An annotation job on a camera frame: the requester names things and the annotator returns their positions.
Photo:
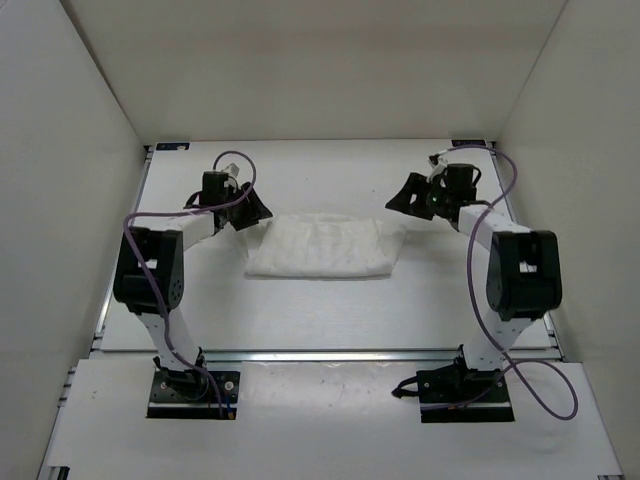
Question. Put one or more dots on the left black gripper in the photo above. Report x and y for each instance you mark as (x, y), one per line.
(255, 211)

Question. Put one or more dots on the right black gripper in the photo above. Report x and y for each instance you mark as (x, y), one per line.
(416, 186)

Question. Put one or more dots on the white skirt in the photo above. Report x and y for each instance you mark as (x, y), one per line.
(324, 246)

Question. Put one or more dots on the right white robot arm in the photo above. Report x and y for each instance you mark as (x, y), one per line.
(523, 279)

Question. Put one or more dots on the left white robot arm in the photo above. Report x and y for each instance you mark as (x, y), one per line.
(150, 273)

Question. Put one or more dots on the right blue corner label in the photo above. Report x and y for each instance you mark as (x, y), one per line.
(468, 142)

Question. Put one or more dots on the blue corner label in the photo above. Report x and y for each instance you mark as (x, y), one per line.
(468, 142)
(172, 146)

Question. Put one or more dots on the left blue corner label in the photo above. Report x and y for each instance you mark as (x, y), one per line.
(172, 146)

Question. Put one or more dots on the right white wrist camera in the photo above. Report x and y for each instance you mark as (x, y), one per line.
(438, 163)

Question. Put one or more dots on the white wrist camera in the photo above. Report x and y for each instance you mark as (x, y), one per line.
(438, 163)
(232, 171)

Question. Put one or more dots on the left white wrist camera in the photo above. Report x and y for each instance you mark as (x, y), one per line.
(232, 171)

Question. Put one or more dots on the aluminium front rail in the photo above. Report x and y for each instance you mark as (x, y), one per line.
(330, 356)

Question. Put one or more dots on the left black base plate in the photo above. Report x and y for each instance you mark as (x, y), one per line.
(170, 398)

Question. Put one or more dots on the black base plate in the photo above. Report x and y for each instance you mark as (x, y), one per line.
(445, 397)
(170, 398)

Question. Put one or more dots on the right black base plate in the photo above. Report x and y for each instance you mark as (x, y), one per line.
(445, 397)

